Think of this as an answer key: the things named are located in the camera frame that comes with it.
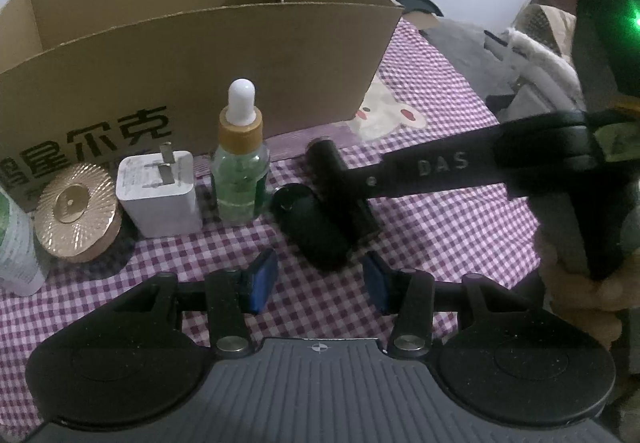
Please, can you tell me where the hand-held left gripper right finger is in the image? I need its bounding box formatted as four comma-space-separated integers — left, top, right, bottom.
363, 252, 536, 359

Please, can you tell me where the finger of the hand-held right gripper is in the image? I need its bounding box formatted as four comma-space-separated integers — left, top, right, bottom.
344, 152, 401, 200

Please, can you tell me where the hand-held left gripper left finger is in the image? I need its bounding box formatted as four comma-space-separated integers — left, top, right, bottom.
107, 249, 279, 358

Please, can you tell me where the black cylinder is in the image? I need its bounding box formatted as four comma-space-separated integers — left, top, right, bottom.
306, 137, 378, 241

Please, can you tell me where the black oval case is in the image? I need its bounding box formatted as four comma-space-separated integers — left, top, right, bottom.
270, 184, 349, 271

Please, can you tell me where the green dropper bottle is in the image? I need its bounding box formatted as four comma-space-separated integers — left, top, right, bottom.
210, 79, 271, 226

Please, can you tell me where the brown cardboard box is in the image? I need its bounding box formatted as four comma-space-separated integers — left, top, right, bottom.
0, 0, 405, 214

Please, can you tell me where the gold round compact case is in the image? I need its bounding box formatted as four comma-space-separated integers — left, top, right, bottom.
32, 163, 123, 264

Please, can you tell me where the person's right hand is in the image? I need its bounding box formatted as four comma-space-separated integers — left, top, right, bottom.
537, 233, 640, 350

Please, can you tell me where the purple checkered tablecloth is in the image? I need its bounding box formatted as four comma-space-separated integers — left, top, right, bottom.
0, 18, 556, 424

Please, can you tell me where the white fluffy cloth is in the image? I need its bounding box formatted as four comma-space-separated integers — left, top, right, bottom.
505, 28, 586, 114

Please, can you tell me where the grey fabric cover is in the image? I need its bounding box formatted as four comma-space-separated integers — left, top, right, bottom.
425, 18, 581, 124

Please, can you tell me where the white charger plug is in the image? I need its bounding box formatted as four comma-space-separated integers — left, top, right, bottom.
116, 141, 203, 239

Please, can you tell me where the dark curved object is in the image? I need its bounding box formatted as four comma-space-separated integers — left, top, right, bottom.
391, 0, 443, 30

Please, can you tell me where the white bottle with green label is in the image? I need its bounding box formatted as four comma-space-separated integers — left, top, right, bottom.
0, 185, 47, 296

